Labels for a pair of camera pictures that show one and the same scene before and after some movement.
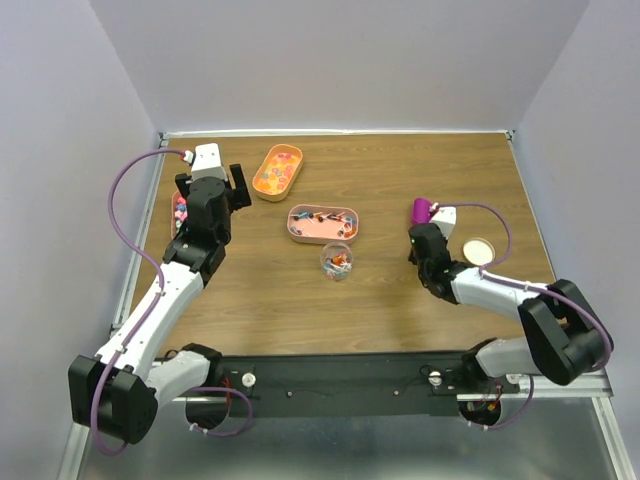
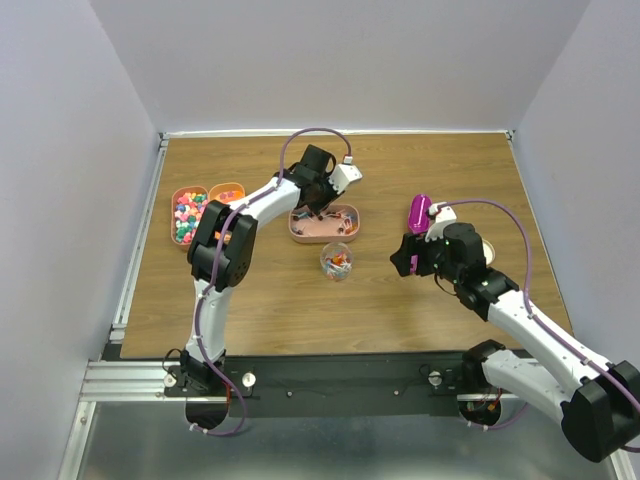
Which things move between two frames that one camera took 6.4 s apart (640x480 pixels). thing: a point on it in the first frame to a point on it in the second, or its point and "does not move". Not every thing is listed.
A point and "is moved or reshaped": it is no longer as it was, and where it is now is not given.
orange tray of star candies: [275, 175] is moved or reshaped
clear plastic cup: [337, 260] does not move
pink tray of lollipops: [321, 224] does not move
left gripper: [239, 196] to [318, 209]
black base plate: [378, 385] does not move
